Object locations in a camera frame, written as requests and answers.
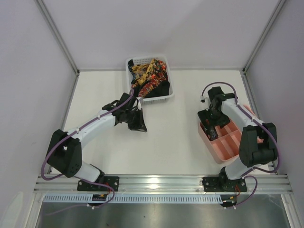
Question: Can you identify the dark floral paisley tie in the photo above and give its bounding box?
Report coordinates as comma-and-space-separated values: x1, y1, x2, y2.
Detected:
207, 126, 218, 141

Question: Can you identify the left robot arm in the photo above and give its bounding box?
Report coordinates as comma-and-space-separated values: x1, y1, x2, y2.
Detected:
42, 90, 147, 184

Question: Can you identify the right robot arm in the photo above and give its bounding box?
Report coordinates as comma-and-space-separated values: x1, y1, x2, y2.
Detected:
197, 86, 279, 193

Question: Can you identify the pink divided organiser tray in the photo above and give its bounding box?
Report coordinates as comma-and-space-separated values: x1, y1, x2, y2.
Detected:
198, 119, 241, 164

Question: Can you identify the black tie in basket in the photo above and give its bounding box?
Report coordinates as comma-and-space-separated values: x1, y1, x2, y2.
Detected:
150, 80, 170, 97

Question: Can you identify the yellow patterned tie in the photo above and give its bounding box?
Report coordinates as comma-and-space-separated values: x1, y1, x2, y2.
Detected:
128, 60, 153, 87

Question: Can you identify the red multicolour patterned tie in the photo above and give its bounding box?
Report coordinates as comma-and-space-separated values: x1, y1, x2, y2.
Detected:
138, 58, 169, 98

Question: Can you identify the white perforated plastic basket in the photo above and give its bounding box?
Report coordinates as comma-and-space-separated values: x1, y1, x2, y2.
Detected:
125, 54, 174, 104

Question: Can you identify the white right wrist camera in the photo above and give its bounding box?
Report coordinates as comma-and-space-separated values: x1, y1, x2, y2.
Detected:
200, 95, 205, 103

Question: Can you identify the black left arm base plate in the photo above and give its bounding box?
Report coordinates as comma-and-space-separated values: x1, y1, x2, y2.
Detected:
77, 175, 120, 192

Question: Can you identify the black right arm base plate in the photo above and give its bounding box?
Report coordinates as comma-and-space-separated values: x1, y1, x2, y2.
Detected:
202, 176, 247, 192

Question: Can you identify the white slotted cable duct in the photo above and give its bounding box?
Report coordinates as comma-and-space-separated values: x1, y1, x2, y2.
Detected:
43, 193, 223, 204

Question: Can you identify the aluminium front rail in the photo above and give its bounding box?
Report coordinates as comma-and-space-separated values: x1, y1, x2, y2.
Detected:
34, 174, 293, 194

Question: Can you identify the right aluminium frame post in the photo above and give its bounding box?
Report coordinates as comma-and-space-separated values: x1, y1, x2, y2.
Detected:
242, 0, 287, 74

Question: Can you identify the aluminium frame post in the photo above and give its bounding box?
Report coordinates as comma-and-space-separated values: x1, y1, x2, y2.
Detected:
35, 0, 79, 76
242, 0, 287, 74

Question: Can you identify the left aluminium frame post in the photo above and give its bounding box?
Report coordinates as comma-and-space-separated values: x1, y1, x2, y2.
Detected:
35, 0, 79, 76

